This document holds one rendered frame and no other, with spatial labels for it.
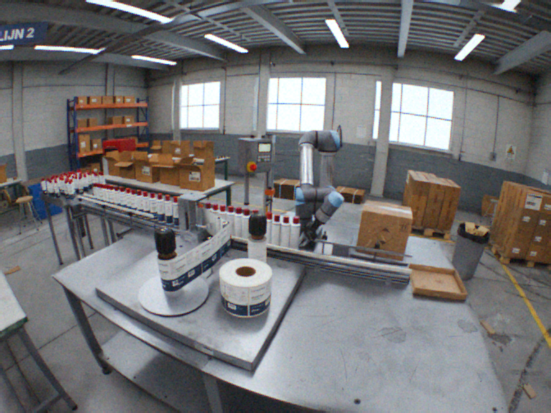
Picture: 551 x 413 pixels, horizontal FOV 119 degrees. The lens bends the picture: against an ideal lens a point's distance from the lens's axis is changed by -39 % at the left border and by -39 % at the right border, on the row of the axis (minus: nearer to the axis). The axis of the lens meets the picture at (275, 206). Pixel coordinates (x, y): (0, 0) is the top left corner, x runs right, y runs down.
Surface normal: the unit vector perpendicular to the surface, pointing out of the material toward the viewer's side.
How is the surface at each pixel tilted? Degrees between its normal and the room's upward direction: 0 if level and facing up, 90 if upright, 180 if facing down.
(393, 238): 90
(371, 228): 90
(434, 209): 92
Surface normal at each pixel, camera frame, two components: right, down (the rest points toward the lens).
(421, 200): -0.35, 0.24
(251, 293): 0.33, 0.31
